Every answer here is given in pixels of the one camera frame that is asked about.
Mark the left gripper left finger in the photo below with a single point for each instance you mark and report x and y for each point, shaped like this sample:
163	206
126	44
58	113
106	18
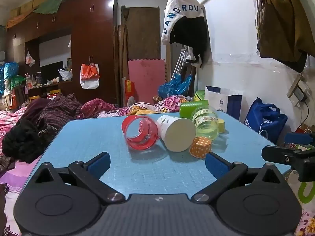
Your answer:
87	175

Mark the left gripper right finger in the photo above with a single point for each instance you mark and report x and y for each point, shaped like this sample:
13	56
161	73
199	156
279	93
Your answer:
228	175

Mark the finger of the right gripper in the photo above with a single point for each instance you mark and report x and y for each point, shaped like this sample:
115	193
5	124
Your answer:
299	138
281	155

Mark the red transparent plastic cup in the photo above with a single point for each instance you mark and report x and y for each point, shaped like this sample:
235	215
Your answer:
140	132

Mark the orange polka dot cupcake cup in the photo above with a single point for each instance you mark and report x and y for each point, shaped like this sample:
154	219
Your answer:
200	147

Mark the clear cup with ribbon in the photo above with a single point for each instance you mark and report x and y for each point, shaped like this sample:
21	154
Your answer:
205	120

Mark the white paper cup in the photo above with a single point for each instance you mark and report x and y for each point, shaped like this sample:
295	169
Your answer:
176	133

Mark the green plastic cup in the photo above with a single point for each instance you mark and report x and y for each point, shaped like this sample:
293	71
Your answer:
187	108

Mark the blue fabric tote bag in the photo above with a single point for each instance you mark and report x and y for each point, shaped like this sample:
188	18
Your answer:
266	119

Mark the dark plaid clothing pile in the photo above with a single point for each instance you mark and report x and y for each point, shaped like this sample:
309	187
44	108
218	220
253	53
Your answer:
56	113

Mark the white and navy paper bag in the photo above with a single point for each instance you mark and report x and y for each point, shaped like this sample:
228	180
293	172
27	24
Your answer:
225	100

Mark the black garment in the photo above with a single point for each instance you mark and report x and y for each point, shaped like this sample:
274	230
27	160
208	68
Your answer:
25	142

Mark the blue plastic bag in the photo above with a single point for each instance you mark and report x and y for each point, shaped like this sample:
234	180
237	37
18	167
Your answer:
176	86

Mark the orange white plastic bag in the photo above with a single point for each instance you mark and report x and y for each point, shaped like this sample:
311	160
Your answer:
89	76

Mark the olive brown hanging bag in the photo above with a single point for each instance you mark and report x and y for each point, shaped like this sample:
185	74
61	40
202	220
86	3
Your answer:
284	33

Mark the pink foam mat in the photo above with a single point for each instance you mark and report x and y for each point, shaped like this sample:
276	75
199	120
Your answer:
148	75

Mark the dark red wooden wardrobe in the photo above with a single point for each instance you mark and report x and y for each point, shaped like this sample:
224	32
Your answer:
91	25

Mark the white hooded jacket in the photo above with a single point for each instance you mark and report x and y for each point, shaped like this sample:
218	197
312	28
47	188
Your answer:
185	23

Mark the brown wooden board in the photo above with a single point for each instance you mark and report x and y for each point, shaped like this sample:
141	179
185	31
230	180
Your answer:
143	32

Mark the wall power socket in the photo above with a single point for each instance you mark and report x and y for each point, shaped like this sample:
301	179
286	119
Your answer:
299	91

